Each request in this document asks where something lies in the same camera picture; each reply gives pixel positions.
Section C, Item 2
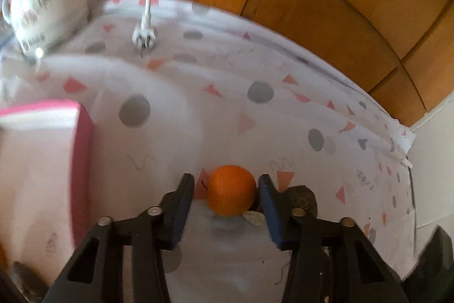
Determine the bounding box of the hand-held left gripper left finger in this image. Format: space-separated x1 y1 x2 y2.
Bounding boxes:
43 173 196 303

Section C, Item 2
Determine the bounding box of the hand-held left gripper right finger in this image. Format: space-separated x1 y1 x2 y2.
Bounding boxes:
258 174 403 303

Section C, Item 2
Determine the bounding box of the smooth orange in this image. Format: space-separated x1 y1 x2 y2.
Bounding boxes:
207 164 257 217

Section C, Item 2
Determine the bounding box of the pink shallow box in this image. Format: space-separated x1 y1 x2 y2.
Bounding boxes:
0 101 96 289

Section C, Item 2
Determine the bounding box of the dark brown round cake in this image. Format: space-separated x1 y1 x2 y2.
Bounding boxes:
287 185 317 216

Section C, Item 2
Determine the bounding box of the patterned white tablecloth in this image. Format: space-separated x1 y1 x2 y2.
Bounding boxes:
0 0 417 303

